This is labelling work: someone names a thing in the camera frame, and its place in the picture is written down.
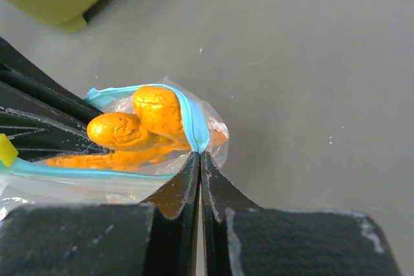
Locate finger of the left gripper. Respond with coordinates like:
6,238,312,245
1,39,102,124
1,82,111,162

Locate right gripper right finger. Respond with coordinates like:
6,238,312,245
201,151,262,275

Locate orange fake fruit pieces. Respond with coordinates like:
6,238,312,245
46,85,230,172

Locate blue zip clear bag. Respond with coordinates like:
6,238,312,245
1,83,230,217

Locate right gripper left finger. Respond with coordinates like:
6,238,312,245
143,152,201,275

